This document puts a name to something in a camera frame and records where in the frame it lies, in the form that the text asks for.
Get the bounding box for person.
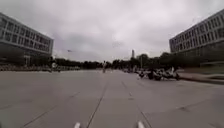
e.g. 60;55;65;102
101;60;107;74

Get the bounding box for grey paved plaza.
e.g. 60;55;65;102
0;69;224;128

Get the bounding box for row of trees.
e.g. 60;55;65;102
53;51;204;70

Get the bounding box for row of parked scooters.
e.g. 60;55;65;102
122;66;181;82

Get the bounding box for robot's own part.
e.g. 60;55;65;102
137;120;146;128
73;121;82;128

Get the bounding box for row of parked bicycles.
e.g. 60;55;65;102
0;63;81;73

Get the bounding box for grey office building with windows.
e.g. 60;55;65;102
168;8;224;68

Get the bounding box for grey glass-fronted building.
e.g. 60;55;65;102
0;12;55;67

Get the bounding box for low kerb wall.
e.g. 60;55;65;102
178;72;224;85

